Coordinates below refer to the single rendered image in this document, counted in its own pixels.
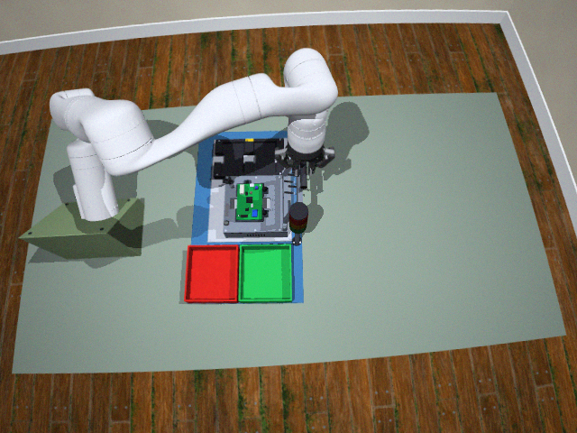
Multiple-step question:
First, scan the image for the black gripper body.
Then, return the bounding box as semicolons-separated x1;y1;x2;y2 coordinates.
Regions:
285;142;325;161

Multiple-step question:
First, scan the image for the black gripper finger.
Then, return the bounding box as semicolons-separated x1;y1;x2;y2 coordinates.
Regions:
275;147;301;176
308;147;334;176

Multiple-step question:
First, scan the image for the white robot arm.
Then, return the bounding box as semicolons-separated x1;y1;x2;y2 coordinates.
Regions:
50;48;338;221

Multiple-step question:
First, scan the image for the red bin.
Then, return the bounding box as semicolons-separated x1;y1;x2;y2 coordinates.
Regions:
184;244;240;303

